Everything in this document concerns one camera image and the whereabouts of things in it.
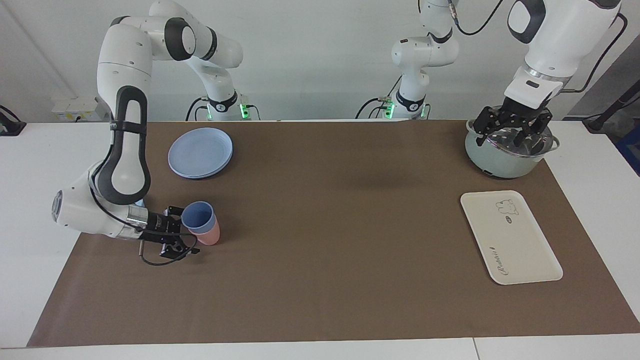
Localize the cream rabbit print tray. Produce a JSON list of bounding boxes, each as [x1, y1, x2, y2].
[[460, 190, 564, 286]]

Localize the black right base cables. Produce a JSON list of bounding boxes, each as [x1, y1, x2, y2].
[[185, 96, 261, 122]]

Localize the blue box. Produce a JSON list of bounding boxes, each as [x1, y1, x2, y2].
[[615, 125, 640, 177]]

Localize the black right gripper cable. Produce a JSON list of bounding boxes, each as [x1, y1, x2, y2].
[[89, 184, 199, 267]]

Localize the black base cables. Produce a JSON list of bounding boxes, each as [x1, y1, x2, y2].
[[185, 96, 261, 122], [355, 75, 404, 120]]

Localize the pink cup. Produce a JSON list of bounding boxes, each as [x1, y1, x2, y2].
[[192, 221, 221, 246]]

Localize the brown table mat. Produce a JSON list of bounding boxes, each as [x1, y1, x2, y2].
[[27, 120, 640, 348]]

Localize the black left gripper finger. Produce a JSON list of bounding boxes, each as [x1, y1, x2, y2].
[[514, 112, 553, 149], [474, 106, 504, 147]]

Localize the black stand leg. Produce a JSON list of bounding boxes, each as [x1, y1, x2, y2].
[[582, 91, 640, 133]]

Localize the light blue plate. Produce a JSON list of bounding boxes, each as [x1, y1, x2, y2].
[[167, 127, 234, 180]]

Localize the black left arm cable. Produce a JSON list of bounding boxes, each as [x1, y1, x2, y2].
[[446, 0, 505, 37], [561, 12, 629, 95]]

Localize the blue ribbed cup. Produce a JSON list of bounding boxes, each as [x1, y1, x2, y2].
[[181, 201, 217, 235]]

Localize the black left base cables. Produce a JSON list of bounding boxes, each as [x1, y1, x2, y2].
[[355, 75, 404, 120]]

